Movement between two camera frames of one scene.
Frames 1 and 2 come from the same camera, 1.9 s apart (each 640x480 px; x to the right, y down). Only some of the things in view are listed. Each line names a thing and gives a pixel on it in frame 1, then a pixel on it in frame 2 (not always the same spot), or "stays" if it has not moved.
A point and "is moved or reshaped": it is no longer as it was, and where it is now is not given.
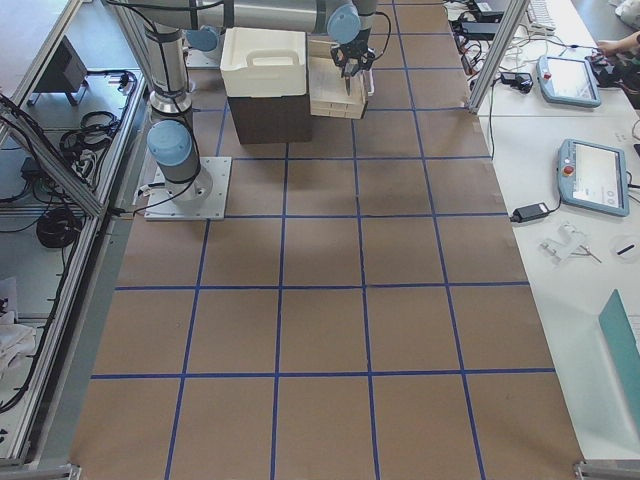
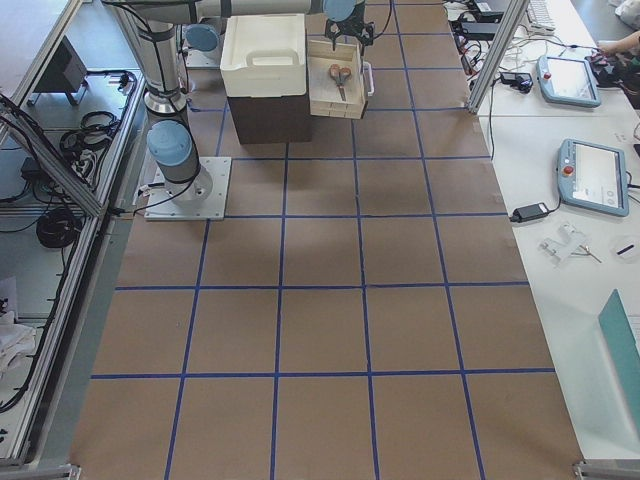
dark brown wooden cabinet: (272, 119) stays
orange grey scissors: (348, 71) is moved or reshaped
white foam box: (263, 62) stays
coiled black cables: (58, 227) stays
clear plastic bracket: (570, 243) stays
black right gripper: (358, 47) -> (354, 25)
